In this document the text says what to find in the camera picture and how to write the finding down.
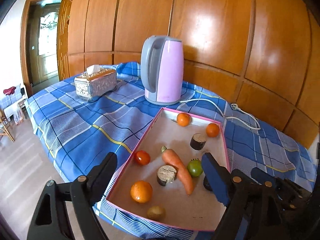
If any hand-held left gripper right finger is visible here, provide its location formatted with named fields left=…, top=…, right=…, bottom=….
left=201, top=152, right=288, bottom=240

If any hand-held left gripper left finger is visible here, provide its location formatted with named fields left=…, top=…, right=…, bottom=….
left=26, top=151, right=118, bottom=240

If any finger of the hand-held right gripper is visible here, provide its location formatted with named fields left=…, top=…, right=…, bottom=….
left=251, top=167, right=278, bottom=184

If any dark seedy eggplant end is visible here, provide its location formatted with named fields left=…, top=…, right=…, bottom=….
left=203, top=176, right=213, bottom=192

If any green tomato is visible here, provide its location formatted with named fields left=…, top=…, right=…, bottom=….
left=187, top=158, right=203, bottom=177

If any carrot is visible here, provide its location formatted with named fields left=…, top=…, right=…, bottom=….
left=161, top=147, right=194, bottom=195

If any red tomato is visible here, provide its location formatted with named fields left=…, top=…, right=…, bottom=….
left=134, top=150, right=151, bottom=166

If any dark cut eggplant chunk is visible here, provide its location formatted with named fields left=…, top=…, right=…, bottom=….
left=190, top=133, right=207, bottom=151

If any pink shallow cardboard box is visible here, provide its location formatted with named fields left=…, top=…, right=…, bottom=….
left=106, top=107, right=230, bottom=231

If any orange with stem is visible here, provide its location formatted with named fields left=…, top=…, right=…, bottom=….
left=172, top=112, right=192, bottom=127

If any blue plaid tablecloth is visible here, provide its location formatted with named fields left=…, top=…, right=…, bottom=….
left=26, top=61, right=317, bottom=240

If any silver tissue box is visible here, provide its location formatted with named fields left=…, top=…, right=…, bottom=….
left=74, top=65, right=118, bottom=102

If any clear plastic bag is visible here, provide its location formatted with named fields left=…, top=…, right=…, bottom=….
left=14, top=102, right=25, bottom=125

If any wooden chair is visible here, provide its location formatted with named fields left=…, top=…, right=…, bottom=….
left=0, top=107, right=15, bottom=143

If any pink electric kettle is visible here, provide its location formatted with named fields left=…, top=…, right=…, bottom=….
left=140, top=35, right=185, bottom=106

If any white chair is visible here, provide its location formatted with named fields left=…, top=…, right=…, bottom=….
left=0, top=84, right=28, bottom=120

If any wooden door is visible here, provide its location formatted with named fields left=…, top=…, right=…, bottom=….
left=20, top=0, right=68, bottom=90

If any wooden wardrobe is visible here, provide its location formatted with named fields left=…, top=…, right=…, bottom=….
left=57, top=0, right=320, bottom=148

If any white power cable with plug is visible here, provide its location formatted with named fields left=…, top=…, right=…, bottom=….
left=179, top=99, right=262, bottom=130

